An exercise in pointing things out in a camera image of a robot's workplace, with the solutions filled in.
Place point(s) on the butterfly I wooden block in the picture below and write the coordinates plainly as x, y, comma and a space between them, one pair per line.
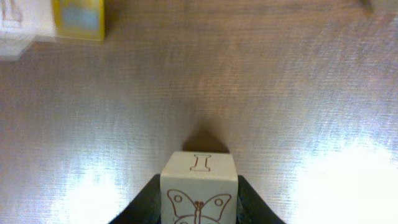
199, 188

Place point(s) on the yellow wooden block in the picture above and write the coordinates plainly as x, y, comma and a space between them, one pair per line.
79, 19

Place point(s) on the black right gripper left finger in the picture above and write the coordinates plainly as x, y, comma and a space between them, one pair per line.
145, 207

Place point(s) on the red O wooden block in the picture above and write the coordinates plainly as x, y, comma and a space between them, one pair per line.
22, 23

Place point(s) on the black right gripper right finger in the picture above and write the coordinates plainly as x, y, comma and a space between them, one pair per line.
251, 209

